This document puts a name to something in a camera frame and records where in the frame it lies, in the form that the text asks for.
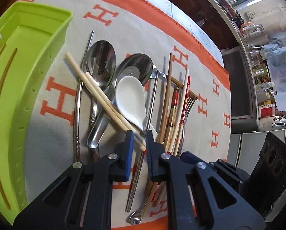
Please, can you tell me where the large steel spoon left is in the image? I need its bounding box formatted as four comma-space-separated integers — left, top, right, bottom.
85, 40, 116, 163

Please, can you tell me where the steel chopstick right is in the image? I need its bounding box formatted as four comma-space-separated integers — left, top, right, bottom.
125, 68, 159, 212

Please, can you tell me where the pale bamboo chopstick red tip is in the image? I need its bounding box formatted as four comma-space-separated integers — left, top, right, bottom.
64, 53, 146, 153

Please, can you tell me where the patterned red brown chopstick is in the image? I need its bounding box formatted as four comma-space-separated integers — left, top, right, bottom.
164, 85, 179, 151

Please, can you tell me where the orange beige H-pattern cloth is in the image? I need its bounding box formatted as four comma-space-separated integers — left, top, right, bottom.
17, 0, 232, 230

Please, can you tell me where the dark oven appliance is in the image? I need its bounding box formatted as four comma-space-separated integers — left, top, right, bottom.
222, 46, 258, 133

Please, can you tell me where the green plastic utensil tray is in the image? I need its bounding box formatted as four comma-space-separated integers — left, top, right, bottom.
0, 2, 73, 223

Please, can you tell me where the white ceramic soup spoon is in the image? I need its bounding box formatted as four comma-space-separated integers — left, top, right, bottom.
115, 76, 157, 139

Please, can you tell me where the white red labelled jar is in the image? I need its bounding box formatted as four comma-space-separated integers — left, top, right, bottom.
258, 103, 276, 118

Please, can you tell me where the steel ladle spoon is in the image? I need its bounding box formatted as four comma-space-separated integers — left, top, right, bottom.
87, 53, 153, 149

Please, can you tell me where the steel fork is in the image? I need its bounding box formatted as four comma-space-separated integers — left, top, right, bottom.
176, 96, 195, 157

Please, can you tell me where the wood-handled small steel spoon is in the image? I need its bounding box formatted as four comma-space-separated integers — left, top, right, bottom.
150, 65, 198, 101

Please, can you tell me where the brown wooden chopstick right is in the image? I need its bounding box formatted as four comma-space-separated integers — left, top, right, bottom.
142, 52, 174, 200

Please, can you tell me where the steel chopstick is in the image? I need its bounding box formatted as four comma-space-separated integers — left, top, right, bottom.
73, 31, 94, 162
125, 68, 159, 212

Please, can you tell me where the pale chopstick red pattern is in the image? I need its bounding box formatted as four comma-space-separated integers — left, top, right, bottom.
153, 76, 191, 205

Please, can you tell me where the steel chopstick left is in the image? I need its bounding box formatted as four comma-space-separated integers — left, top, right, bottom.
73, 31, 94, 162

